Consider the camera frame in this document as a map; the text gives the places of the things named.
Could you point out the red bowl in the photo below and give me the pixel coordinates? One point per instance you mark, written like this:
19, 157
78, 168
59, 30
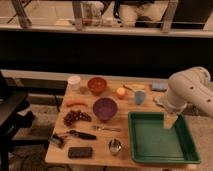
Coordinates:
97, 85

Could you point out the white plastic cup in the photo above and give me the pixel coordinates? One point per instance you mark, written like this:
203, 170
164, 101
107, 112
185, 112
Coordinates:
74, 82

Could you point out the yellow banana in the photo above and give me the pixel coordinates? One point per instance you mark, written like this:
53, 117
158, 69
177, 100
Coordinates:
134, 87

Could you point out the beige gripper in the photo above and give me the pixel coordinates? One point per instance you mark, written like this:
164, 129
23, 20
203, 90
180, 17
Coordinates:
169, 120

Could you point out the dark red grape bunch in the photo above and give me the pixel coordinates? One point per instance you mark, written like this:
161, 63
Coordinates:
73, 116

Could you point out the purple bowl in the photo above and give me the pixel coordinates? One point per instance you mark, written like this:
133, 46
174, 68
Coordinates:
105, 108

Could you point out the blue cup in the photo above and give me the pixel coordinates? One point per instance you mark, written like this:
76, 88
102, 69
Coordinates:
139, 97

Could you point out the orange fruit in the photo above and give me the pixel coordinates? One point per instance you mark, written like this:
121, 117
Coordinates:
121, 93

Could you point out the blue sponge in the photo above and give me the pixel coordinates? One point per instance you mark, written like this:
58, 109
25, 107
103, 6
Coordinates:
160, 87

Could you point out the green plastic tray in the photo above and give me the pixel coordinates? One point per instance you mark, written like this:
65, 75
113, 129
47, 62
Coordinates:
151, 143

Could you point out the orange carrot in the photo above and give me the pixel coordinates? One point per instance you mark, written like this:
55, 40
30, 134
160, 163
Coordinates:
71, 103

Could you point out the grey crumpled cloth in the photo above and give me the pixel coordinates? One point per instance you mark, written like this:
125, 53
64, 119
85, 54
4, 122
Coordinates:
160, 101

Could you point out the black clip tool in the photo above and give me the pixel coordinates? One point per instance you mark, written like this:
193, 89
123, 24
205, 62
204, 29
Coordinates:
57, 141

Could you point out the black chair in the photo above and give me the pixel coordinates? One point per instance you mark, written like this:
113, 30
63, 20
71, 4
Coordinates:
11, 104

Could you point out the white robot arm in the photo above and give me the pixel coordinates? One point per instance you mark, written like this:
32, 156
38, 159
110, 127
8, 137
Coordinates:
187, 86

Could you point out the small metal cup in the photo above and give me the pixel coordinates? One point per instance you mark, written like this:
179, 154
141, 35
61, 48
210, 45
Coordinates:
114, 146

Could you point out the person in background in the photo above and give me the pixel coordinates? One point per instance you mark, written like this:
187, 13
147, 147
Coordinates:
141, 13

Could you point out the black rectangular sponge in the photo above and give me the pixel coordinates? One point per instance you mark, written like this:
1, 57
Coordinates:
80, 152

